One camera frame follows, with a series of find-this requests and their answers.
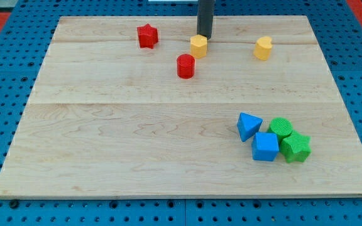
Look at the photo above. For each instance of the light wooden board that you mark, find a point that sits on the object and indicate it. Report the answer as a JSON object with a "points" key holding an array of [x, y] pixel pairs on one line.
{"points": [[109, 120]]}

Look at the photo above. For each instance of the red star block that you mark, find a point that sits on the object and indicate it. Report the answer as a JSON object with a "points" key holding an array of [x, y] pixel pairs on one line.
{"points": [[147, 36]]}

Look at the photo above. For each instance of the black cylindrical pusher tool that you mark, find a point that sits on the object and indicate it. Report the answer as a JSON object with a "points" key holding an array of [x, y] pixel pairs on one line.
{"points": [[205, 15]]}

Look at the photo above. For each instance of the blue cube block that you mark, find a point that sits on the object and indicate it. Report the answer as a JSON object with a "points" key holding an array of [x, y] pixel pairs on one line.
{"points": [[265, 146]]}

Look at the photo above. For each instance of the yellow heart block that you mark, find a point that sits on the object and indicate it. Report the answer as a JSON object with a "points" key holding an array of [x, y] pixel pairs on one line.
{"points": [[263, 48]]}

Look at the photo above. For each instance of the yellow hexagon block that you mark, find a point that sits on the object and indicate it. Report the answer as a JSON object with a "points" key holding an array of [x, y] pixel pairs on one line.
{"points": [[198, 46]]}

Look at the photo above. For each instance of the red cylinder block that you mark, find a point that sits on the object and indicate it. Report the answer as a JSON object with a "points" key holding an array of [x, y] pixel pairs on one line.
{"points": [[185, 66]]}

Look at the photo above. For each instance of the green star block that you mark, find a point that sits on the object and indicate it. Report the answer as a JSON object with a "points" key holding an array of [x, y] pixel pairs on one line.
{"points": [[295, 147]]}

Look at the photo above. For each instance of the blue triangle block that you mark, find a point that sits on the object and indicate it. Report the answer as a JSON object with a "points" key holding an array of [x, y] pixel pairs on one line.
{"points": [[248, 125]]}

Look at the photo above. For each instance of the green cylinder block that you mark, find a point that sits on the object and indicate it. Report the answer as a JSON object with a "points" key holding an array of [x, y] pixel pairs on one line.
{"points": [[282, 127]]}

